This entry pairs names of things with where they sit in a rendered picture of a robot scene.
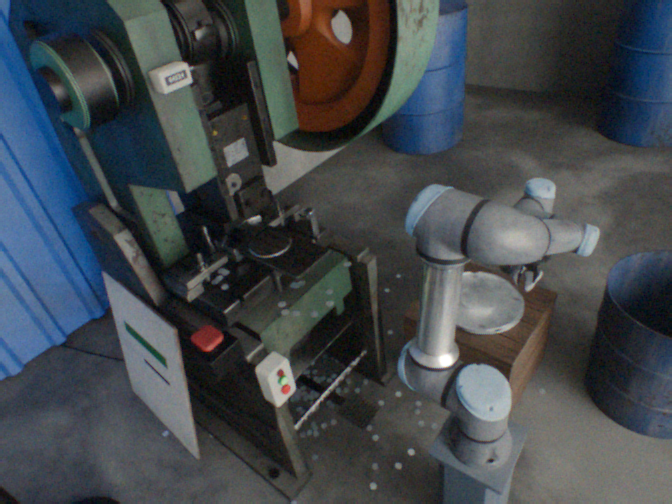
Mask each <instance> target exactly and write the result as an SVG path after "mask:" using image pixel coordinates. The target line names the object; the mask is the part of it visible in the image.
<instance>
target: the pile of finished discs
mask: <svg viewBox="0 0 672 504"><path fill-rule="evenodd" d="M521 296H522V294H521ZM521 298H522V299H519V298H514V301H515V302H519V301H523V307H522V312H521V314H520V316H519V317H518V318H517V320H516V321H514V322H513V323H512V324H510V325H507V326H505V327H503V328H500V329H497V330H491V331H484V329H485V328H486V327H485V326H484V325H480V326H479V328H480V329H481V330H482V331H476V330H469V329H465V328H462V327H460V326H457V325H456V327H457V328H459V329H460V328H462V329H461V330H464V331H467V332H470V333H476V334H494V333H499V332H503V331H505V330H509V329H511V328H512V327H514V326H515V325H516V324H517V323H518V322H519V321H520V320H519V319H521V318H522V316H523V314H524V299H523V296H522V297H521Z"/></svg>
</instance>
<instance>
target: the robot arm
mask: <svg viewBox="0 0 672 504"><path fill-rule="evenodd" d="M555 188H556V187H555V184H554V183H553V182H552V181H550V180H548V179H542V178H535V179H531V180H529V181H528V182H527V183H526V186H525V189H524V195H523V197H521V198H520V199H519V202H518V203H517V204H516V205H515V206H514V207H513V208H511V207H509V206H505V205H503V204H500V203H497V202H494V201H490V199H487V198H484V197H480V196H477V195H474V194H470V193H466V192H463V191H460V190H457V189H454V188H453V187H446V186H442V185H438V184H434V185H430V186H427V187H426V188H424V189H423V190H422V191H421V192H420V193H419V194H418V195H417V196H416V198H415V200H414V202H413V203H412V205H411V207H410V209H409V212H408V214H407V218H406V230H407V232H408V233H409V234H410V235H411V237H413V238H416V239H417V241H416V253H417V255H418V256H419V257H420V258H421V259H422V270H421V284H420V297H419V309H418V323H417V336H415V337H414V338H413V339H412V340H410V341H409V342H408V343H407V344H406V345H405V348H404V349H403V351H402V353H401V355H402V357H401V358H400V359H398V364H397V372H399V375H400V378H401V379H402V380H403V381H404V382H405V384H406V385H408V386H409V388H411V389H412V390H414V391H417V392H418V393H420V394H422V395H423V396H425V397H426V398H428V399H430V400H431V401H433V402H434V403H437V404H438V405H440V406H442V407H443V408H445V409H447V410H448V411H450V412H451V413H453V414H454V415H455V416H454V418H453V420H452V421H451V423H450V425H449V428H448V444H449V447H450V450H451V452H452V453H453V456H454V457H455V458H456V459H457V460H458V461H459V462H460V463H462V464H463V465H465V466H466V467H469V468H472V469H475V470H481V471H487V470H493V469H496V468H498V467H500V466H501V465H502V464H504V462H505V461H507V460H508V458H509V456H510V454H511V448H512V437H511V433H510V431H509V429H508V426H506V425H508V417H509V412H510V409H511V405H512V399H511V389H510V386H509V383H508V380H506V379H505V377H504V376H503V375H502V374H501V373H500V372H499V371H498V370H496V369H495V368H493V367H491V366H488V365H485V364H480V365H477V364H472V365H467V364H465V363H463V362H461V361H459V360H458V356H459V349H458V347H457V344H456V343H455V342H454V336H455V329H456V321H457V314H458V305H459V298H460V290H461V283H462V275H463V267H464V263H466V262H468V261H469V260H470V259H473V260H476V261H479V262H483V263H489V264H498V265H499V268H500V270H501V271H502V272H504V274H505V275H507V276H510V277H514V280H515V282H516V285H517V286H520V282H521V281H520V277H521V274H522V272H523V270H524V269H525V268H527V269H528V270H527V271H526V272H525V276H526V282H525V284H526V285H525V287H524V288H525V290H526V291H529V290H530V289H532V287H533V286H534V284H535V283H536V281H537V280H538V279H539V278H540V277H541V275H542V271H540V270H541V269H540V267H539V263H541V262H542V261H543V259H545V257H546V260H545V262H547V261H548V260H550V259H551V254H555V253H561V252H567V251H569V252H572V253H574V254H579V255H583V256H588V255H590V254H591V253H592V251H593V250H594V248H595V246H596V243H597V241H598V238H599V229H598V228H597V227H595V226H593V225H590V224H588V223H583V222H579V221H576V220H572V219H569V218H566V217H562V216H559V215H555V214H552V209H553V204H554V198H555ZM549 254H550V256H549V257H548V255H549ZM547 257H548V258H547Z"/></svg>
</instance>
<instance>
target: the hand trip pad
mask: <svg viewBox="0 0 672 504"><path fill-rule="evenodd" d="M222 340H223V334H222V332H221V331H219V330H217V329H216V328H214V327H212V326H210V325H205V326H203V327H201V328H200V329H199V330H198V331H196V332H195V333H194V334H193V335H192V336H191V341H192V343H193V344H195V345H196V346H198V348H199V349H201V350H202V351H204V352H208V351H211V350H214V349H215V346H216V345H217V344H219V343H220V342H221V341H222Z"/></svg>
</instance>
